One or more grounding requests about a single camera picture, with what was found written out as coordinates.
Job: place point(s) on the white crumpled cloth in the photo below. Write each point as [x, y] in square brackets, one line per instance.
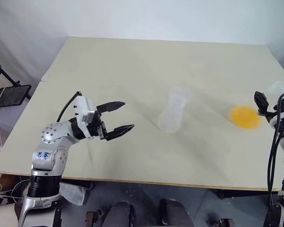
[72, 192]

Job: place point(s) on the black tablet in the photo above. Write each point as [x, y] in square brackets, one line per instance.
[10, 95]

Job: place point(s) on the clear plastic cup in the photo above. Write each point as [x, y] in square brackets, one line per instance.
[174, 111]
[278, 87]

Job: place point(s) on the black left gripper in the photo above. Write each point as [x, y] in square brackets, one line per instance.
[92, 130]

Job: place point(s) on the dark rounded shape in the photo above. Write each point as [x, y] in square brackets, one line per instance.
[120, 214]
[175, 212]

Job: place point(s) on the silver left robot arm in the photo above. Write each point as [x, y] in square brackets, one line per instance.
[50, 151]

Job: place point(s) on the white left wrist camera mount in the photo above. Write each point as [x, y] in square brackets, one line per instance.
[84, 111]

